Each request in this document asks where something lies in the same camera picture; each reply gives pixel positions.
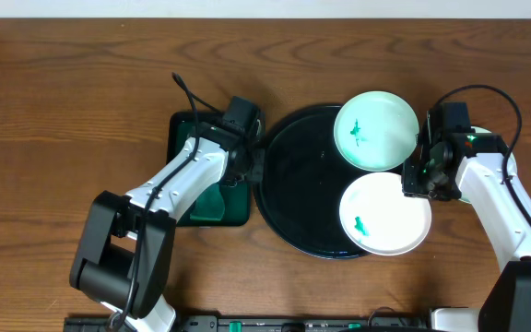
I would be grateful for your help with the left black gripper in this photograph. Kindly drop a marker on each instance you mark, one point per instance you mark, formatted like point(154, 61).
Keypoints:
point(256, 165)

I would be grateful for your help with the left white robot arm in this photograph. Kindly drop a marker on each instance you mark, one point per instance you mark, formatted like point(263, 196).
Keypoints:
point(124, 253)

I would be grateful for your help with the light green plate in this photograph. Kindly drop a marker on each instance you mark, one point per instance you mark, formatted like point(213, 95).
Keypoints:
point(376, 131)
point(511, 162)

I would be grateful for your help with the green sponge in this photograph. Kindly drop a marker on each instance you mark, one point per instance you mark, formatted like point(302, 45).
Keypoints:
point(209, 206)

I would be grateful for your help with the rectangular dark green tray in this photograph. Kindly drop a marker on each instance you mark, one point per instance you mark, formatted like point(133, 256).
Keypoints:
point(237, 199)

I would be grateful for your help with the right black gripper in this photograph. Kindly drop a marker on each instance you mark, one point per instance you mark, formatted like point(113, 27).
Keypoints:
point(411, 186)

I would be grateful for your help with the round black tray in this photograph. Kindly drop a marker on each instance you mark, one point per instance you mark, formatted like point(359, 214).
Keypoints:
point(304, 179)

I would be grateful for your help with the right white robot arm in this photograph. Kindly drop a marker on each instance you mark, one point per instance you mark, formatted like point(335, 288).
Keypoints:
point(476, 167)

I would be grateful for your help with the light green plate top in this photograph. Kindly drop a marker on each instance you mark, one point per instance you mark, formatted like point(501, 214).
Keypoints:
point(376, 131)

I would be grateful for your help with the white plate with green stain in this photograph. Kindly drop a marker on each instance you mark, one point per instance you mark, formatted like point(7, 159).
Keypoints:
point(377, 216)

